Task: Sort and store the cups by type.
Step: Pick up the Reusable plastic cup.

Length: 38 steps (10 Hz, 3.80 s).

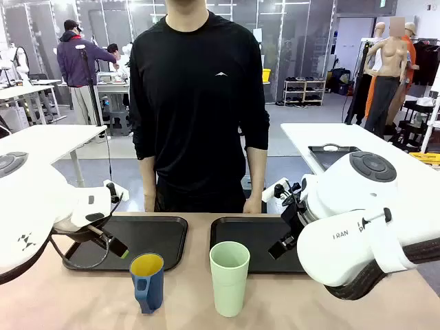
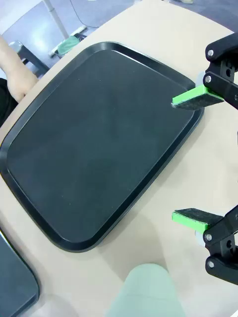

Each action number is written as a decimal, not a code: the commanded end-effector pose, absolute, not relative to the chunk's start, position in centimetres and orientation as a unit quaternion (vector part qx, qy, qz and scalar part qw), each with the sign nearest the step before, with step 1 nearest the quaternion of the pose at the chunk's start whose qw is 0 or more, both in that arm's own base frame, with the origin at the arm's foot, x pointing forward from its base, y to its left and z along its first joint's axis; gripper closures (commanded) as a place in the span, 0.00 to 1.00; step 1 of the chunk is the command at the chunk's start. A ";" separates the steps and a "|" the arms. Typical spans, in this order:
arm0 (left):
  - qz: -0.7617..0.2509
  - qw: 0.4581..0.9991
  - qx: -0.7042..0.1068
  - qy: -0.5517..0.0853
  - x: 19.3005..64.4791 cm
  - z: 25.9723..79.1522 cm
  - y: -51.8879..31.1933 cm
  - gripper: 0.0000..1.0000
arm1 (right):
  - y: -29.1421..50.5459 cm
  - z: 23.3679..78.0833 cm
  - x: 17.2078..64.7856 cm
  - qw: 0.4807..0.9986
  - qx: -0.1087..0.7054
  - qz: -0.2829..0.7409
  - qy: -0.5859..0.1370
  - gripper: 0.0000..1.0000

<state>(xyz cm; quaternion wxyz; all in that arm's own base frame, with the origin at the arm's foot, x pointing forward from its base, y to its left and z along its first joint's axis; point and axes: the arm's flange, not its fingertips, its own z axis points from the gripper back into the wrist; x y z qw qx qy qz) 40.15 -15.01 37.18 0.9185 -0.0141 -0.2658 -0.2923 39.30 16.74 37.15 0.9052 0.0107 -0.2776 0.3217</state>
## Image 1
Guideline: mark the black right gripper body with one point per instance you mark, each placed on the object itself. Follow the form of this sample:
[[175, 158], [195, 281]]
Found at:
[[296, 220]]

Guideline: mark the mannequin with orange cloth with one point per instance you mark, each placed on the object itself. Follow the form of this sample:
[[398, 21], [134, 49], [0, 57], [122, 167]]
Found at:
[[390, 62]]

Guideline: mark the blue mug yellow inside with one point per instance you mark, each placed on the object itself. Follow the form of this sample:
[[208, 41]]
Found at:
[[154, 285]]

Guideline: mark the person's right forearm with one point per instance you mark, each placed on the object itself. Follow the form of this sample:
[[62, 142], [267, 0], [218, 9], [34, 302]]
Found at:
[[148, 178]]

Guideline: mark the black camera stand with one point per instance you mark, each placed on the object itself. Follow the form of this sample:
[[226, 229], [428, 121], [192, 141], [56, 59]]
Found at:
[[90, 79]]

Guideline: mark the white workbench desk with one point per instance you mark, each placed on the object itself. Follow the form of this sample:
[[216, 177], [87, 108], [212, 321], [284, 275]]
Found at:
[[24, 91]]

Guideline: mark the hanging black clothes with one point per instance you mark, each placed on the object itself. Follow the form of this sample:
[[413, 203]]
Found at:
[[426, 62]]

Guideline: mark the person's left forearm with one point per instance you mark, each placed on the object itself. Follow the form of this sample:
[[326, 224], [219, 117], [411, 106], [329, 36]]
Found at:
[[257, 172]]

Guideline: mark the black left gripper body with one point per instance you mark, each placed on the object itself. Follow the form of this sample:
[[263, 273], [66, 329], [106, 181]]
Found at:
[[93, 232]]

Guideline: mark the black plastic tray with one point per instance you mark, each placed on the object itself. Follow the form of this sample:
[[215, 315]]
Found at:
[[154, 237], [251, 233]]

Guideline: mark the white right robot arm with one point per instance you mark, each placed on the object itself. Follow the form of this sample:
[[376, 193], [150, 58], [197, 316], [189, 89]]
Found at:
[[343, 247]]

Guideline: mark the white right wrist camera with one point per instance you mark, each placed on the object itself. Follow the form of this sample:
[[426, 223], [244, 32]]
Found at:
[[275, 190]]

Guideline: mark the tall pale green cup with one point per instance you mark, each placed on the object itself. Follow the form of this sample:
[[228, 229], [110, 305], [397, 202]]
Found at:
[[229, 285]]

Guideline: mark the person in purple jacket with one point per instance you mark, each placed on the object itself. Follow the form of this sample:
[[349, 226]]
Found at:
[[74, 62]]

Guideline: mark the person's left hand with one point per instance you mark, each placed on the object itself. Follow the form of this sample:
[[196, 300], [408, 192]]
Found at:
[[252, 206]]

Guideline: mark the person's right hand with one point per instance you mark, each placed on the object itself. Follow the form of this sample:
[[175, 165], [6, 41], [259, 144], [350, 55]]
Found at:
[[150, 204]]

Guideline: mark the wooden shoe rack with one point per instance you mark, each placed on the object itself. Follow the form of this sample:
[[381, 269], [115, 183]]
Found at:
[[304, 93]]

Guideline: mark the yellow bin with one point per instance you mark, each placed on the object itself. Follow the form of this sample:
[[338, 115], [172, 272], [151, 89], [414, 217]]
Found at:
[[266, 75]]

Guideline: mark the yellow flat object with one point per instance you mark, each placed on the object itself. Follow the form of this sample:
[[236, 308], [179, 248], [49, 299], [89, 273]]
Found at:
[[426, 158]]

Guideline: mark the dark-haired person at workbench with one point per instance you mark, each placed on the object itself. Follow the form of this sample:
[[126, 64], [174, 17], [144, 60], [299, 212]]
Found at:
[[115, 51]]

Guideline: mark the mannequin in orange clothes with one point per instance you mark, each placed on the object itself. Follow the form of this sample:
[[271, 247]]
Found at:
[[410, 51]]

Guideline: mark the person in black shirt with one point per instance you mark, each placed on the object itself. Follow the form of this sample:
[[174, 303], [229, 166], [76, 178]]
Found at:
[[199, 103]]

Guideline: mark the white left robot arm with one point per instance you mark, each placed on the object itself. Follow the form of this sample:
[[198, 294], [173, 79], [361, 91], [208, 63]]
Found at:
[[31, 206]]

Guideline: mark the black tripod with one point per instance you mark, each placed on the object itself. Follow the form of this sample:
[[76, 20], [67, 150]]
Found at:
[[359, 82]]

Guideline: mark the white side table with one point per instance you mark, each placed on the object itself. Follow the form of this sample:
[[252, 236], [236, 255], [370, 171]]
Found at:
[[44, 141], [416, 192]]

